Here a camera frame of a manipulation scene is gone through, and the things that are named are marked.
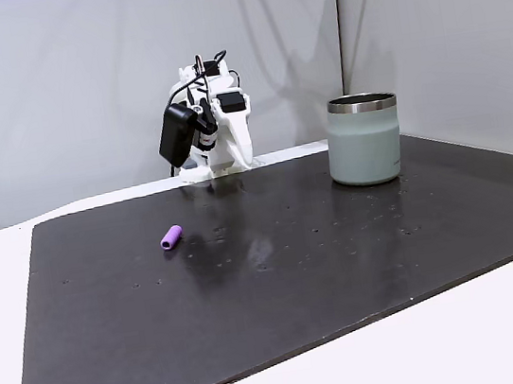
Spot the black oval camera box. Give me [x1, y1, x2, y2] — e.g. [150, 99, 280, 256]
[152, 100, 206, 171]

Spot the purple pen grip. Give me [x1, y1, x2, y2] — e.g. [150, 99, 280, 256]
[157, 223, 186, 253]

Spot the black table mat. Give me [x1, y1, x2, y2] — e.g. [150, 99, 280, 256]
[0, 117, 513, 384]

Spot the grey-green steel-rimmed cup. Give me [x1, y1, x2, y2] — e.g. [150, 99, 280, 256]
[319, 89, 409, 191]

